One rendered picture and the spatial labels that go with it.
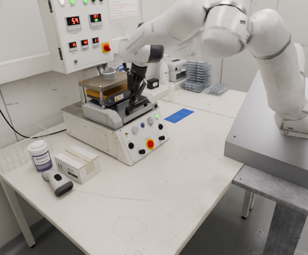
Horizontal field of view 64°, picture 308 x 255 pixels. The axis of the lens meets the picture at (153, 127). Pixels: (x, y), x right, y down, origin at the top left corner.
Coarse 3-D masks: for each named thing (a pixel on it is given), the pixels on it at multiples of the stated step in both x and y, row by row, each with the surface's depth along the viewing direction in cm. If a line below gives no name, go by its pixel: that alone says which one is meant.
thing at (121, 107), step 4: (128, 100) 130; (136, 100) 135; (120, 104) 126; (124, 104) 128; (148, 104) 134; (120, 108) 127; (124, 108) 129; (136, 108) 130; (140, 108) 130; (144, 108) 131; (148, 108) 134; (120, 112) 126; (124, 112) 126; (132, 112) 126; (136, 112) 127; (140, 112) 129; (144, 112) 132; (120, 116) 122; (124, 116) 122; (128, 116) 123; (132, 116) 125; (136, 116) 128; (124, 120) 121; (128, 120) 124
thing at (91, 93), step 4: (124, 84) 137; (112, 88) 133; (116, 88) 132; (120, 88) 132; (124, 88) 132; (88, 92) 132; (92, 92) 129; (96, 92) 128; (104, 92) 128; (108, 92) 127; (112, 92) 127; (116, 92) 127; (88, 96) 133; (92, 96) 131; (96, 96) 128; (104, 96) 124; (108, 96) 124
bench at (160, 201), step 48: (192, 96) 200; (240, 96) 196; (48, 144) 144; (192, 144) 138; (48, 192) 109; (96, 192) 107; (144, 192) 106; (192, 192) 105; (96, 240) 86; (144, 240) 85
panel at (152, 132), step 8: (152, 112) 136; (136, 120) 128; (144, 120) 132; (160, 120) 140; (128, 128) 124; (144, 128) 131; (152, 128) 135; (128, 136) 123; (136, 136) 126; (144, 136) 130; (152, 136) 134; (128, 144) 122; (136, 144) 126; (144, 144) 130; (160, 144) 138; (128, 152) 122; (136, 152) 125; (136, 160) 124
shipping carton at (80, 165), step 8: (64, 152) 120; (72, 152) 119; (80, 152) 119; (88, 152) 119; (56, 160) 117; (64, 160) 114; (72, 160) 114; (80, 160) 113; (88, 160) 113; (96, 160) 115; (64, 168) 115; (72, 168) 111; (80, 168) 109; (88, 168) 112; (96, 168) 117; (72, 176) 114; (80, 176) 110; (88, 176) 114
